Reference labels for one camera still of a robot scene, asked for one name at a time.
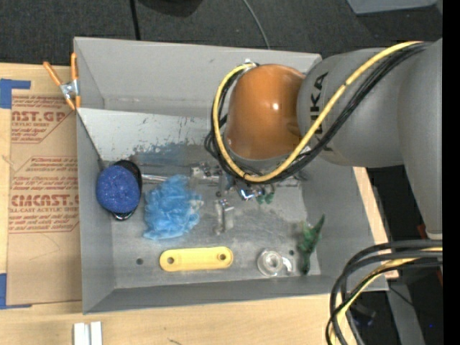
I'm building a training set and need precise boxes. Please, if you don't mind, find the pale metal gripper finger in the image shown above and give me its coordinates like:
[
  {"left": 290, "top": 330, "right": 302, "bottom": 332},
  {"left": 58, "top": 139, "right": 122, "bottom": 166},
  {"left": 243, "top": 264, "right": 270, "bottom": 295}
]
[
  {"left": 213, "top": 198, "right": 235, "bottom": 234},
  {"left": 188, "top": 163, "right": 221, "bottom": 180}
]

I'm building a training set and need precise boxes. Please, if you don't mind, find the grey metal bin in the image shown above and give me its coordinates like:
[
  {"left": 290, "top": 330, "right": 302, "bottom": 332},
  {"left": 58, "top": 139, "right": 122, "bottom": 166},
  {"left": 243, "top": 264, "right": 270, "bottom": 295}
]
[{"left": 73, "top": 37, "right": 390, "bottom": 315}]

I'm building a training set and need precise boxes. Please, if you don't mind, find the light blue crumpled cloth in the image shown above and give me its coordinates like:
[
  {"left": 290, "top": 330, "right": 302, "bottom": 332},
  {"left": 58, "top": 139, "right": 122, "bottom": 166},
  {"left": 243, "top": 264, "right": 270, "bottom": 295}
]
[{"left": 142, "top": 173, "right": 205, "bottom": 242}]

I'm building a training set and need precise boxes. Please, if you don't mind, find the yellow flat block with holes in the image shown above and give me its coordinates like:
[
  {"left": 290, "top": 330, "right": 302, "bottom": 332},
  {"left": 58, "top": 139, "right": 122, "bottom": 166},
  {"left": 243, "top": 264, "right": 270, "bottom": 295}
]
[{"left": 159, "top": 246, "right": 234, "bottom": 273}]

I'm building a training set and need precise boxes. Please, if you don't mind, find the clear glass cup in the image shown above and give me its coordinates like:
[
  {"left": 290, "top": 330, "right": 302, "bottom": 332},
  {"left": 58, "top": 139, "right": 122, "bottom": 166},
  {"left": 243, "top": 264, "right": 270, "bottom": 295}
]
[{"left": 256, "top": 248, "right": 297, "bottom": 277}]

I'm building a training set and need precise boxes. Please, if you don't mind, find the green toy dinosaur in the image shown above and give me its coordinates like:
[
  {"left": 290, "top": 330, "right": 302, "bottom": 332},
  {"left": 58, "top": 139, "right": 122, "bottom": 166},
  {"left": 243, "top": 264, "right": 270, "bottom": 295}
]
[{"left": 293, "top": 213, "right": 326, "bottom": 276}]

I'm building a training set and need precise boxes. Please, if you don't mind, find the blue ball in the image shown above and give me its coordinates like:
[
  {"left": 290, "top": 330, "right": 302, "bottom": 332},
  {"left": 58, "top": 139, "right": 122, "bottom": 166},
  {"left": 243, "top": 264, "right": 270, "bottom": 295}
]
[{"left": 95, "top": 165, "right": 141, "bottom": 213}]

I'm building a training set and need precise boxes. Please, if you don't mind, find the black glossy bowl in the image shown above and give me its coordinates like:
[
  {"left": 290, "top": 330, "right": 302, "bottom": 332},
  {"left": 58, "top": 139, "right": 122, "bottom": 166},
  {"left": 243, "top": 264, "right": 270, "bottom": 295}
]
[{"left": 106, "top": 159, "right": 144, "bottom": 223}]

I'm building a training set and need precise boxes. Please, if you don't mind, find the brown cardboard board, red print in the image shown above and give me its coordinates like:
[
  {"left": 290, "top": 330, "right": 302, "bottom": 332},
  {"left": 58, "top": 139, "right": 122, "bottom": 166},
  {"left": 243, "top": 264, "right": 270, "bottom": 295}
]
[{"left": 0, "top": 62, "right": 83, "bottom": 307}]

